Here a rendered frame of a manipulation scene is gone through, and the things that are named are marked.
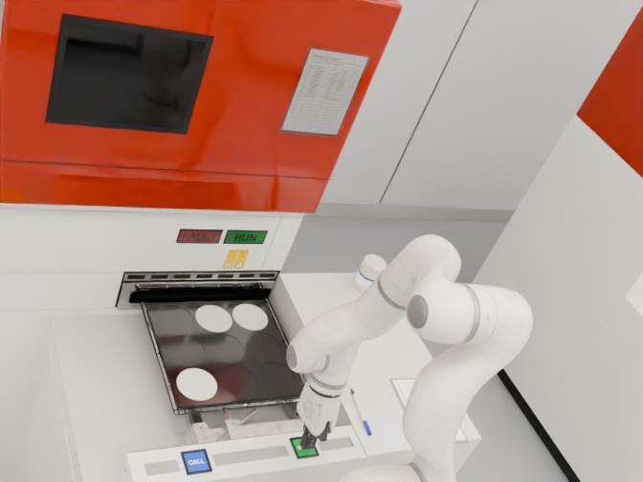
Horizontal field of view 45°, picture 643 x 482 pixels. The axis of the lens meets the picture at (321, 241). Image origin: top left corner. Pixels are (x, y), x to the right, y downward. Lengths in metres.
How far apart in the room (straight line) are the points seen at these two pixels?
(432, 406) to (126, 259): 0.99
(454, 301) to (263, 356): 0.94
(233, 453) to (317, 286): 0.66
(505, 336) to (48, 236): 1.12
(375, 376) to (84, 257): 0.80
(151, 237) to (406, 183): 2.63
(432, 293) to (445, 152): 3.25
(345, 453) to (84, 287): 0.78
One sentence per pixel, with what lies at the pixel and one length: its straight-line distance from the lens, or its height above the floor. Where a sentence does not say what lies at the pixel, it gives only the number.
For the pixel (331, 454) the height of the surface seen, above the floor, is 0.96.
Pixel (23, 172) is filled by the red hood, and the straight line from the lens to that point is 1.77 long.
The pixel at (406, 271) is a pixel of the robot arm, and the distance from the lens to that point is 1.41.
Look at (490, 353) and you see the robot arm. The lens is 1.34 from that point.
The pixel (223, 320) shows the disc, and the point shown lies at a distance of 2.14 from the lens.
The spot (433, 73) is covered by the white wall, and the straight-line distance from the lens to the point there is 4.08.
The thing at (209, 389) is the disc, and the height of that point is 0.90.
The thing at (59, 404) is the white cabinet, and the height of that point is 0.76.
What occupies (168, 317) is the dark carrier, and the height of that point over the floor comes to 0.90.
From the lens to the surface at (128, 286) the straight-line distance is 2.10.
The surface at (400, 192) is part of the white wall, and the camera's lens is 4.49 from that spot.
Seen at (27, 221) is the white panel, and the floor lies 1.14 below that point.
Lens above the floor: 2.34
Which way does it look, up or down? 34 degrees down
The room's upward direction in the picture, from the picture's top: 24 degrees clockwise
